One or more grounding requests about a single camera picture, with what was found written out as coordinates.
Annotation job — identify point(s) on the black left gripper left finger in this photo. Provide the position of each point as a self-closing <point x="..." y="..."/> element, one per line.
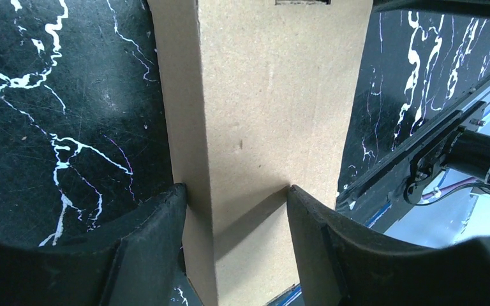
<point x="128" y="261"/>

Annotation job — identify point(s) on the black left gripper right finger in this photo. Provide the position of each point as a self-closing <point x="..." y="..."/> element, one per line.
<point x="342" y="262"/>

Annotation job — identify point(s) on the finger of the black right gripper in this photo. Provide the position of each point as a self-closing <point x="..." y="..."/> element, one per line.
<point x="472" y="8"/>

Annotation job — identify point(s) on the brown cardboard paper box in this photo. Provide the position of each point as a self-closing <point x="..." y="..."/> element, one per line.
<point x="258" y="96"/>

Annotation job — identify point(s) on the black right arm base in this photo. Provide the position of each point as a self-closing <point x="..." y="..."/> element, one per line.
<point x="463" y="150"/>

